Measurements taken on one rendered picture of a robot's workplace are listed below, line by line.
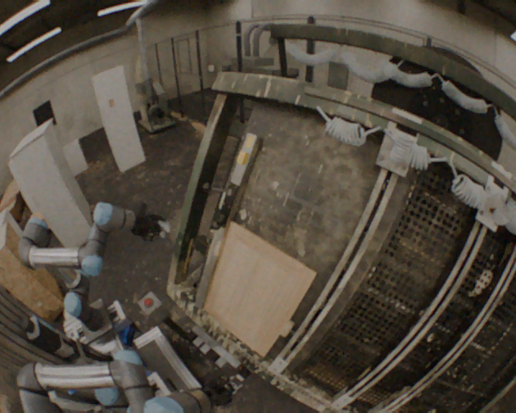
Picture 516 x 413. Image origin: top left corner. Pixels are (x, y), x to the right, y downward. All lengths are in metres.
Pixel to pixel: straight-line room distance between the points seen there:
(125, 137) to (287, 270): 4.07
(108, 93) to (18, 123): 5.54
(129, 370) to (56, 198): 2.78
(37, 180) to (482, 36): 7.26
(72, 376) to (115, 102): 4.14
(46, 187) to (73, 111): 5.88
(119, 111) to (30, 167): 2.13
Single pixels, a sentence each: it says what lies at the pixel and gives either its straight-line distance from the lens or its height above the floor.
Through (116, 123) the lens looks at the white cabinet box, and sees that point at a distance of 4.44.
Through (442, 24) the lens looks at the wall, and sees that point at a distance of 5.19.
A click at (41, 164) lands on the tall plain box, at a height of 1.41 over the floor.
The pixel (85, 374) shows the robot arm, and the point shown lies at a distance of 0.65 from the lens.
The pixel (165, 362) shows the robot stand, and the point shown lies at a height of 0.21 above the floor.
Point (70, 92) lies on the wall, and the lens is 8.71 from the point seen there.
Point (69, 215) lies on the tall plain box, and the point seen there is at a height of 0.57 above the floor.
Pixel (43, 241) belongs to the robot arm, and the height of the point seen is 1.59.
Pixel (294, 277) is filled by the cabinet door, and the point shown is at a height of 1.31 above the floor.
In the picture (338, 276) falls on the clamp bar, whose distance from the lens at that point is 0.80.
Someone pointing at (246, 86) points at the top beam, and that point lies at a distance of 0.96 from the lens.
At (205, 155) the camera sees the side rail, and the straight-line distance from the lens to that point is 1.09.
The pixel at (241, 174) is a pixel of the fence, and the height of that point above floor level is 1.55.
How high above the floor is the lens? 2.09
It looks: 43 degrees down
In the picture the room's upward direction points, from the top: 1 degrees counter-clockwise
